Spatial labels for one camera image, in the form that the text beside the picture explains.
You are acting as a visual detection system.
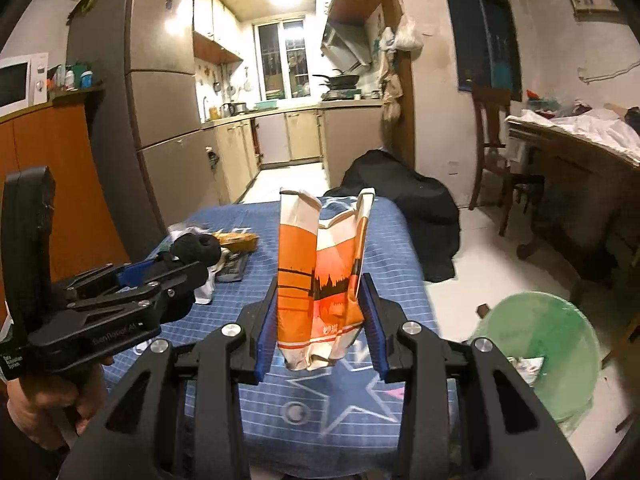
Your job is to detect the grey refrigerator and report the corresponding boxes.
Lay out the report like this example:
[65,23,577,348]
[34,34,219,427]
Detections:
[65,0,221,246]

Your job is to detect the orange white paper bag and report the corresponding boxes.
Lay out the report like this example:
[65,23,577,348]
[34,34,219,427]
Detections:
[277,187,377,372]

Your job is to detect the white crumpled wrapper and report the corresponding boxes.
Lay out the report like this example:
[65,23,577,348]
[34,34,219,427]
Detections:
[167,222,222,306]

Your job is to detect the yellow cigarette pack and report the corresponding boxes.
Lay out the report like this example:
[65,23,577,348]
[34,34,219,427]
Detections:
[212,230,260,254]

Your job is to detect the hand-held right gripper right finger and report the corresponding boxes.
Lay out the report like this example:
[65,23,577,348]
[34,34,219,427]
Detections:
[359,272,586,480]

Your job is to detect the white microwave oven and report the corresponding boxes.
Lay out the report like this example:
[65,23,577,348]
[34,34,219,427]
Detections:
[0,52,50,118]

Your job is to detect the person's left forearm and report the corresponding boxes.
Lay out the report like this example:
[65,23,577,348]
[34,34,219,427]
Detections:
[0,400,68,480]

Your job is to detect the hanging cloths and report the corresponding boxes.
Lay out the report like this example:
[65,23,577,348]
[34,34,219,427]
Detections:
[378,27,405,123]

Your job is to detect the white cloth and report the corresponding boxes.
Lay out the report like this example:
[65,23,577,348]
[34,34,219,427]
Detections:
[507,105,640,166]

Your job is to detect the white wall cable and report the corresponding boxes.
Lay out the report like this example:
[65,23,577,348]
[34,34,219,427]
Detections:
[577,62,640,84]

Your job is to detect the black sock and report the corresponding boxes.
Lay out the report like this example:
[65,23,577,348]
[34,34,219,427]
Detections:
[170,232,222,266]

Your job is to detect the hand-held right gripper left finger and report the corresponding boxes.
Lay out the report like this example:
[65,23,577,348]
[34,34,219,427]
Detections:
[59,274,281,480]

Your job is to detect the dark window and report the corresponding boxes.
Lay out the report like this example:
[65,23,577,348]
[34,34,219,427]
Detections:
[442,0,523,93]

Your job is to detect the white plastic bag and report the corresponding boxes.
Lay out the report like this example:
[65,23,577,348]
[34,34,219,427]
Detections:
[394,14,425,52]

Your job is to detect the person's left hand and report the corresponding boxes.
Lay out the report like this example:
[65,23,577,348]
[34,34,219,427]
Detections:
[5,355,109,453]

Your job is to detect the steel range hood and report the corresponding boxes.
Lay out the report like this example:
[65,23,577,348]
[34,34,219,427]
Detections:
[321,22,373,73]

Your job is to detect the dark wooden chair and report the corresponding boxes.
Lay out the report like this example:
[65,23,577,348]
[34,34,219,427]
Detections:
[469,85,544,237]

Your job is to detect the dark flat packet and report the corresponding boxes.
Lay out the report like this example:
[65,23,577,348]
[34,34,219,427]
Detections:
[217,252,249,284]

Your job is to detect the dark wooden table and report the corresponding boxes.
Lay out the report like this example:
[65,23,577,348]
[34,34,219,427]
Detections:
[505,115,640,311]

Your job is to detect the kitchen window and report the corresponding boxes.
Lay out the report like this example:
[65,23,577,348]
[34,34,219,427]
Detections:
[254,20,307,101]

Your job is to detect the orange wooden cabinet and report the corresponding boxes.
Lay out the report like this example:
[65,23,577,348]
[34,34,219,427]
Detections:
[0,92,132,311]

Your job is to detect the blue checkered tablecloth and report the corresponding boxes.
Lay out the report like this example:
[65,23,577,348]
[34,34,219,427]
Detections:
[145,195,461,480]

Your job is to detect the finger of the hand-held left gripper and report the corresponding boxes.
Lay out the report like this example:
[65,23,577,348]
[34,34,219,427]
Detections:
[75,261,211,325]
[64,252,177,302]

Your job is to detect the green trash bin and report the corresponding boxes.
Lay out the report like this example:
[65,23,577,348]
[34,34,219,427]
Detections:
[470,291,600,436]

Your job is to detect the large black bag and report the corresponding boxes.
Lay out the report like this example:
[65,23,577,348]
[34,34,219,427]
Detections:
[322,150,461,283]

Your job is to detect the black wok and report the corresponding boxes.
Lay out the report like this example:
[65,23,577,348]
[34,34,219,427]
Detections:
[313,72,361,89]

